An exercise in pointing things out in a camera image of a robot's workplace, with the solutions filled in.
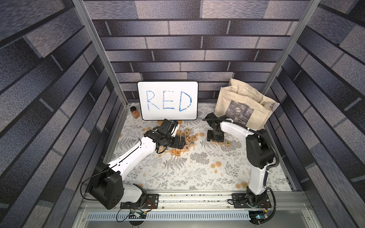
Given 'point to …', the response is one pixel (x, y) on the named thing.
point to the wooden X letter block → (187, 147)
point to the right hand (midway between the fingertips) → (212, 139)
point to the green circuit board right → (257, 216)
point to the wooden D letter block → (227, 143)
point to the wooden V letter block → (188, 129)
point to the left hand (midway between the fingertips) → (179, 141)
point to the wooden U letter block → (173, 152)
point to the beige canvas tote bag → (244, 104)
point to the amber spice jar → (134, 112)
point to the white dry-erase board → (161, 100)
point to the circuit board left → (137, 214)
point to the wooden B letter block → (177, 153)
